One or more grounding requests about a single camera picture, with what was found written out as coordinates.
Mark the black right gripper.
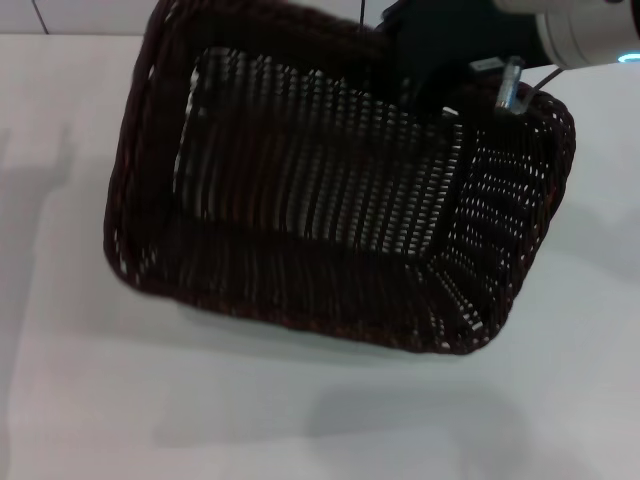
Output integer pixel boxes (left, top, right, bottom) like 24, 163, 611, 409
379, 0, 550, 117

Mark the dark brown wicker basket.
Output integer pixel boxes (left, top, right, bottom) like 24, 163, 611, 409
102, 0, 577, 356

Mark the grey right arm cable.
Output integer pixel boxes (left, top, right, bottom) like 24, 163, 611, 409
523, 67, 567, 104

